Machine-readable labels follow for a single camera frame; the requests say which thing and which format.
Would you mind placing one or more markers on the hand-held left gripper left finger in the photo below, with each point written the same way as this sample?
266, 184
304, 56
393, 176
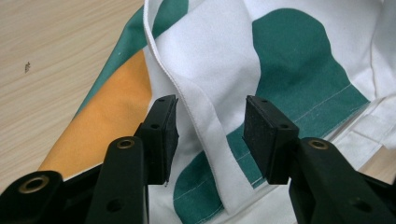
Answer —
158, 140

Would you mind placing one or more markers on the white green orange tote bag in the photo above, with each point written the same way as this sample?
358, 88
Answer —
211, 56

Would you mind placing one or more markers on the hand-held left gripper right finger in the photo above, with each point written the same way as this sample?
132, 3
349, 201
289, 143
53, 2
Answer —
267, 140

